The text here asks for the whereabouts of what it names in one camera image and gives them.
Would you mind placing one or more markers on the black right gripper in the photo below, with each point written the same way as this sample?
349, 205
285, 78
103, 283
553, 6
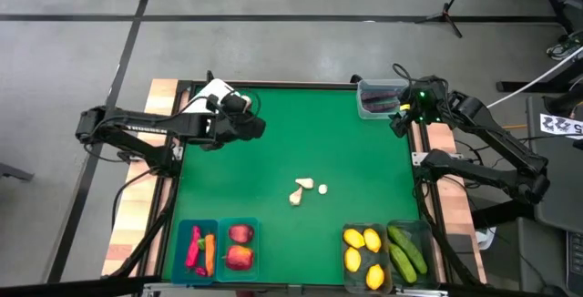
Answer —
416, 114

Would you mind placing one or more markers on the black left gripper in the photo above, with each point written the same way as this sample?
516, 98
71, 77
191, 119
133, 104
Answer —
221, 128

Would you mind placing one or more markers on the beige garlic bulb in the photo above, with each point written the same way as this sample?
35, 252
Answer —
322, 189
296, 196
304, 182

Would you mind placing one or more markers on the orange fruit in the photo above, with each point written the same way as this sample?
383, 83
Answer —
372, 240

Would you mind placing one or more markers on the dark red apple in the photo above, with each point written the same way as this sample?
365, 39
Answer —
241, 233

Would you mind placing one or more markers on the yellow lemon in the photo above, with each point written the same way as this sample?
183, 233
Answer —
352, 259
375, 277
354, 238

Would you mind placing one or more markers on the green cucumber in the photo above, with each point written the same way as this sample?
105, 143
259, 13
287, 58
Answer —
410, 249
402, 265

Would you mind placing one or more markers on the small green vegetable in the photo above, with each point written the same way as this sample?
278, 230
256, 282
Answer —
201, 243

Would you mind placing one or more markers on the red and yellow apple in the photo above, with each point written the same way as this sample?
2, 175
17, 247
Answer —
239, 258

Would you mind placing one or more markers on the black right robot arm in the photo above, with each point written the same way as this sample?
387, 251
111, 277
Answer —
483, 124

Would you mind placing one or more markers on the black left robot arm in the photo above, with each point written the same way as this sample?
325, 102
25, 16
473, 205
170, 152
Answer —
136, 127

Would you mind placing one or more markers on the white plastic bin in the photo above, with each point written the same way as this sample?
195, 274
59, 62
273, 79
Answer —
214, 88

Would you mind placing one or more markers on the black table clamp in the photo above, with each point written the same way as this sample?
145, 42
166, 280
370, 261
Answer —
355, 78
210, 76

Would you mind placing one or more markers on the clear plastic bin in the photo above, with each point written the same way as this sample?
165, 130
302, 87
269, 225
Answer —
362, 85

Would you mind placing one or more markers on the green table mat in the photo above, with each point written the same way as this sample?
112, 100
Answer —
319, 151

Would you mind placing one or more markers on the grey transparent plastic bin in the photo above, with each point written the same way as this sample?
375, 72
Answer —
426, 238
353, 281

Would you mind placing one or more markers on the black tripod stand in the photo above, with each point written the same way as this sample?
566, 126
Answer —
445, 14

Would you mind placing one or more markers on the teal plastic bin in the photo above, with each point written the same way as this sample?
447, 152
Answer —
221, 247

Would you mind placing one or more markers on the pink carrot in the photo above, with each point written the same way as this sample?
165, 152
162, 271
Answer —
193, 248

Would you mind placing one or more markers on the orange carrot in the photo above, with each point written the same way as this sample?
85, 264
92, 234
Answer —
209, 253

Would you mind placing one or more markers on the blue plastic bin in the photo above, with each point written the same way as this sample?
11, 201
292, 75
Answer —
179, 251

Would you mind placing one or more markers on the white paper number tag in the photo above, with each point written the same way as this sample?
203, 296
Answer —
560, 125

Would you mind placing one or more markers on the small pink radish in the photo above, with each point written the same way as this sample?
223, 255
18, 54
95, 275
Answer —
200, 271

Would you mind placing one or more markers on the dark grey desk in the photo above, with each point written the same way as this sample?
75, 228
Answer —
560, 187

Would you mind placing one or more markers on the silver aluminium crossbar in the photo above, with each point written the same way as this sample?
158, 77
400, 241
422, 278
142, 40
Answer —
291, 290

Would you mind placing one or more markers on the person's shoe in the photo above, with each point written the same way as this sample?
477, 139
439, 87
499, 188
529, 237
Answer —
565, 46

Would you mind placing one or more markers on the black keyboard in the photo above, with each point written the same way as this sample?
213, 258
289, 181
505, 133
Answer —
576, 260

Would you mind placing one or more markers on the grey furniture foot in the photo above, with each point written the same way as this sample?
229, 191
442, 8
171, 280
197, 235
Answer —
16, 172

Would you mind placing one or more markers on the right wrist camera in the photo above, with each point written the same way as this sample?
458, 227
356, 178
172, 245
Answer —
421, 94

